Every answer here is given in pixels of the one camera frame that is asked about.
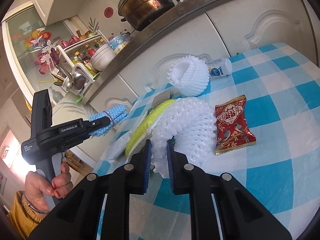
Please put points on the white ceramic bowl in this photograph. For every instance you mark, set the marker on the white ceramic bowl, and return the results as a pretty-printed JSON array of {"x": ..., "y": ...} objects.
[{"x": 102, "y": 57}]

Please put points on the white foam fruit net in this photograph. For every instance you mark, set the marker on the white foam fruit net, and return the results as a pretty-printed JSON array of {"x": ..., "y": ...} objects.
[{"x": 189, "y": 74}]

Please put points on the yellow green scrubbing sponge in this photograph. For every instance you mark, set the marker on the yellow green scrubbing sponge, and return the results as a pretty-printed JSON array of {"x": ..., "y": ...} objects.
[{"x": 145, "y": 128}]

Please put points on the red snack packet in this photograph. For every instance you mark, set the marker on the red snack packet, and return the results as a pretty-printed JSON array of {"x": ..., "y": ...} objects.
[{"x": 232, "y": 129}]

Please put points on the blue white printed container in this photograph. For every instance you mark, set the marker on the blue white printed container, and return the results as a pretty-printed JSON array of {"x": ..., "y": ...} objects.
[{"x": 117, "y": 43}]

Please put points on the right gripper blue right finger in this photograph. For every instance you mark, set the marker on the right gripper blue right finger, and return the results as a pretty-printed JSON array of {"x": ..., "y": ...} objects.
[{"x": 220, "y": 206}]

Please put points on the grey square pad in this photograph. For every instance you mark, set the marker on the grey square pad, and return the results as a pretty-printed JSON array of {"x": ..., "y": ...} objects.
[{"x": 161, "y": 97}]

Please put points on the bronze cooking pot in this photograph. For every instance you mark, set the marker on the bronze cooking pot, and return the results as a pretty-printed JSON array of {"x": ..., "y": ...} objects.
[{"x": 141, "y": 13}]

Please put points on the white feather tissue pack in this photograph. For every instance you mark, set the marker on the white feather tissue pack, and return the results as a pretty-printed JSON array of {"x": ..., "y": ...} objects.
[{"x": 117, "y": 147}]

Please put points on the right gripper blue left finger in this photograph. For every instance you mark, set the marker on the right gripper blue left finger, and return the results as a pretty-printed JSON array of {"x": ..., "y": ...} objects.
[{"x": 99, "y": 205}]

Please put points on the blue white checkered tablecloth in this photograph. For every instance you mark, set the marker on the blue white checkered tablecloth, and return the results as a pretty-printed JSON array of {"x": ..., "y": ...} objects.
[{"x": 281, "y": 170}]

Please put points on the yellow sleeve forearm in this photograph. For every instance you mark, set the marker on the yellow sleeve forearm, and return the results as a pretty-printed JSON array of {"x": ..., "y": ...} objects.
[{"x": 22, "y": 217}]

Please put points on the blue patterned cloth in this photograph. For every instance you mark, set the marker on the blue patterned cloth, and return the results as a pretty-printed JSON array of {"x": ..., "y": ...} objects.
[{"x": 116, "y": 115}]

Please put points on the person's left hand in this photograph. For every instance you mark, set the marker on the person's left hand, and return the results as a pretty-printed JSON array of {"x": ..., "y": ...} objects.
[{"x": 36, "y": 187}]

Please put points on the white dish rack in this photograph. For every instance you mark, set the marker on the white dish rack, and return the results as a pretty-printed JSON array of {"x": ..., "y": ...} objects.
[{"x": 79, "y": 63}]

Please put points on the white kitchen cabinet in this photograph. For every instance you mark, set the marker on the white kitchen cabinet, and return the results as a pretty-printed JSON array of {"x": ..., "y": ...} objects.
[{"x": 235, "y": 27}]

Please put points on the long white foam net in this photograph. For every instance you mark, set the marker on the long white foam net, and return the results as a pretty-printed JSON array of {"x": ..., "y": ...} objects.
[{"x": 191, "y": 122}]

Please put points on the small white plastic bottle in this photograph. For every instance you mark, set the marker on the small white plastic bottle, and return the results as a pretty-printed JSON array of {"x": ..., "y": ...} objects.
[{"x": 220, "y": 67}]

